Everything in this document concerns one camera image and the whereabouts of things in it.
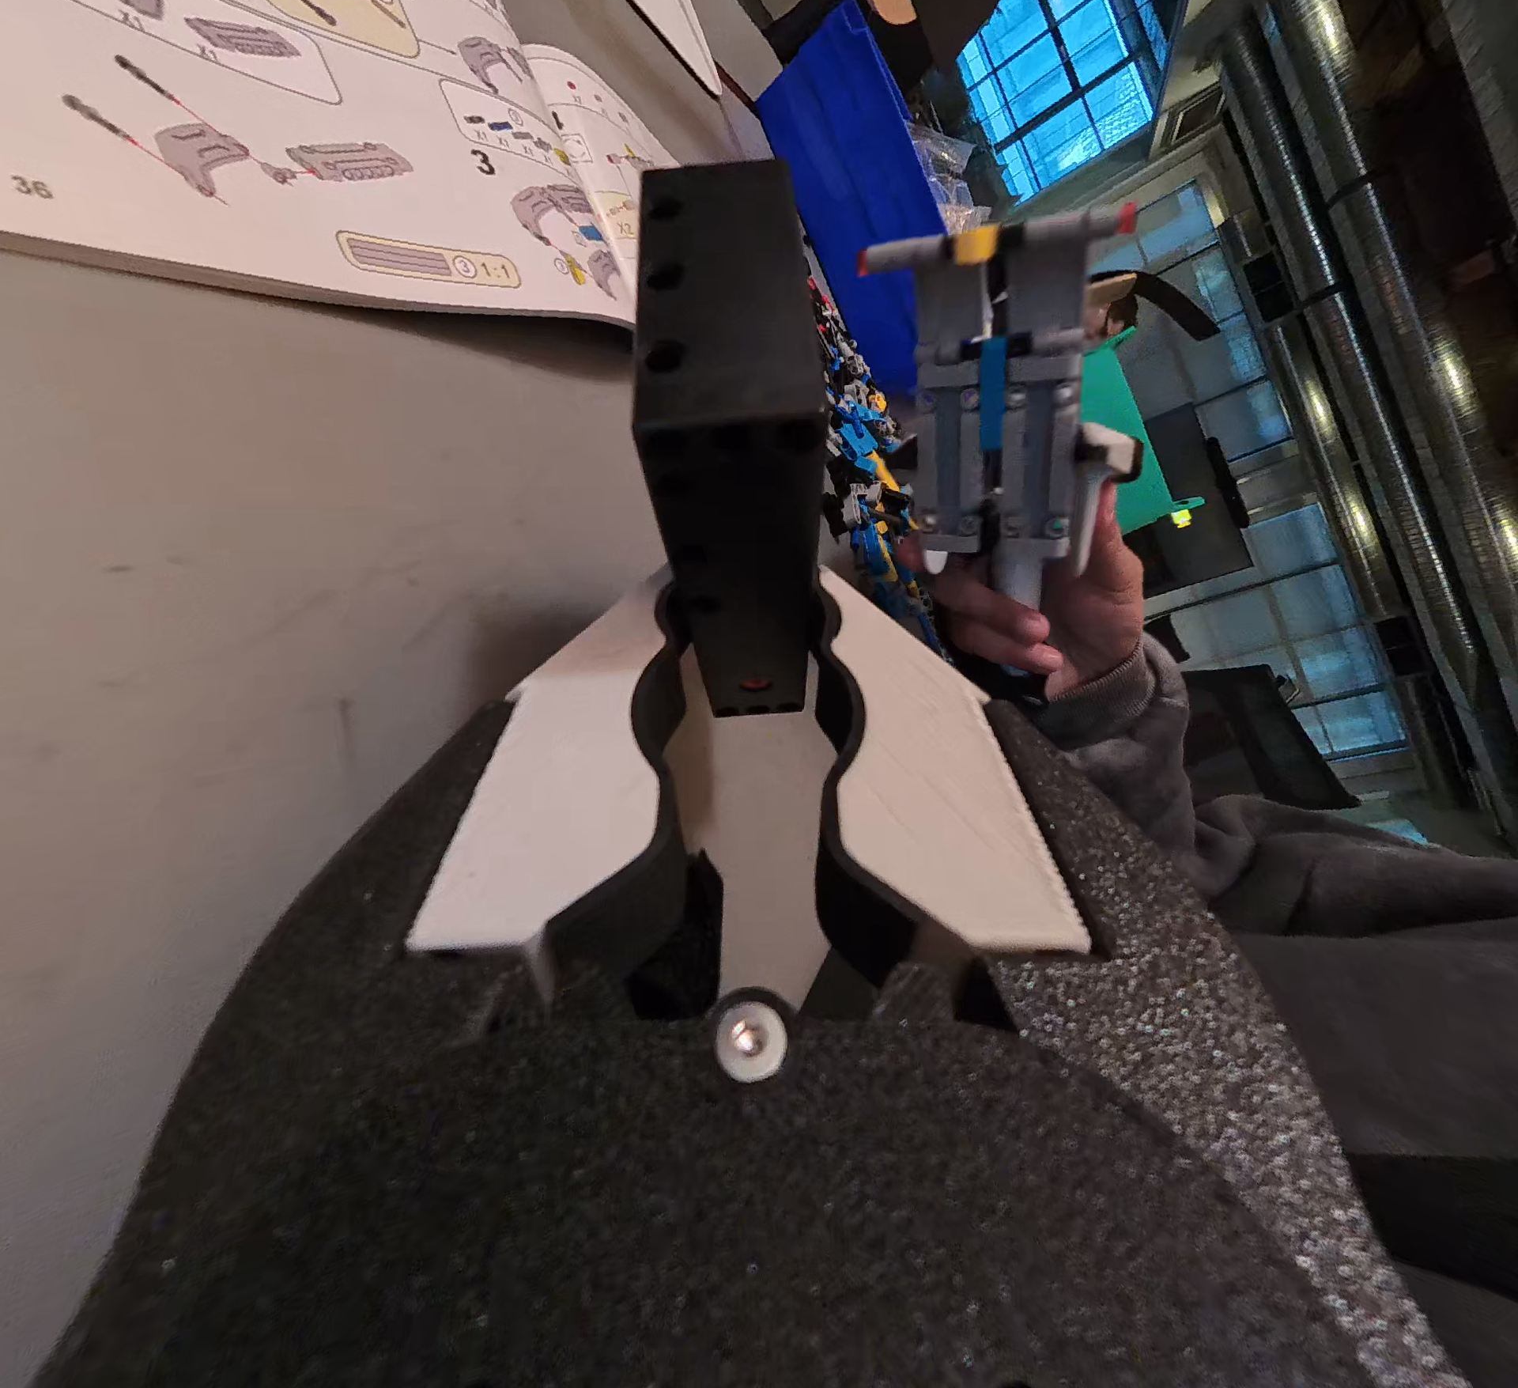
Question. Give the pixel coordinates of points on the building instruction booklet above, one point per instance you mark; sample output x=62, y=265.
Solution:
x=177, y=166

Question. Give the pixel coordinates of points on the grey desk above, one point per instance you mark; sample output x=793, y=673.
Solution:
x=297, y=580

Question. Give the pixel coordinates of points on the person's right hand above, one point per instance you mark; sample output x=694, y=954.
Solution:
x=1091, y=617

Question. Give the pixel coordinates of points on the black perforated battery box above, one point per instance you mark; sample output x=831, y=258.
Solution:
x=724, y=343

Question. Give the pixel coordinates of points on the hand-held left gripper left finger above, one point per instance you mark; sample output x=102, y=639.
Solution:
x=557, y=805

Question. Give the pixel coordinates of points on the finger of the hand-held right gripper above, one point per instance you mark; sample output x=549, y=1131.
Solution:
x=936, y=560
x=1097, y=462

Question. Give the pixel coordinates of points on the grey building block assembly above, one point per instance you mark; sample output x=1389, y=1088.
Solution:
x=949, y=427

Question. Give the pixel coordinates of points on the blue plastic bin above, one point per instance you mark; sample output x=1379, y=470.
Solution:
x=829, y=130

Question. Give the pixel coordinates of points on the clear plastic bags bundle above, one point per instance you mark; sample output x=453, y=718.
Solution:
x=943, y=166

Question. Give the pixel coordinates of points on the green plastic bin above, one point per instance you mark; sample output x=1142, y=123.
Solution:
x=1126, y=403

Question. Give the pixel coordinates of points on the silver ventilation duct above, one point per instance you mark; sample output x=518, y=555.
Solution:
x=1363, y=284

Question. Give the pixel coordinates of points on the pile of blue yellow pieces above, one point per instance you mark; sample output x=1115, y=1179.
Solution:
x=860, y=438

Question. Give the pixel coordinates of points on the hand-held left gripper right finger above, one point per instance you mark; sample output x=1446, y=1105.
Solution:
x=949, y=818

